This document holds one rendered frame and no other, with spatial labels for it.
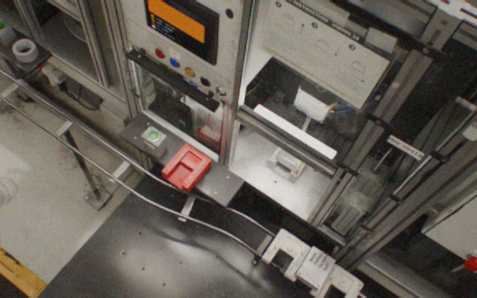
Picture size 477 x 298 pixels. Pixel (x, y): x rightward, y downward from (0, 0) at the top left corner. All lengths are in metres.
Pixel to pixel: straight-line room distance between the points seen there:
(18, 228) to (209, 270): 1.32
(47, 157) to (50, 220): 0.41
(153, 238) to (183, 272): 0.19
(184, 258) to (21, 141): 1.55
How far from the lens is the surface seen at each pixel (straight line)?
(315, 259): 1.78
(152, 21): 1.40
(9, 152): 3.14
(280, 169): 1.89
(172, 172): 1.84
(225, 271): 1.97
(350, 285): 1.85
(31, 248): 2.85
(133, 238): 2.02
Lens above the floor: 2.60
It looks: 62 degrees down
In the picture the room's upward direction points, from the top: 10 degrees clockwise
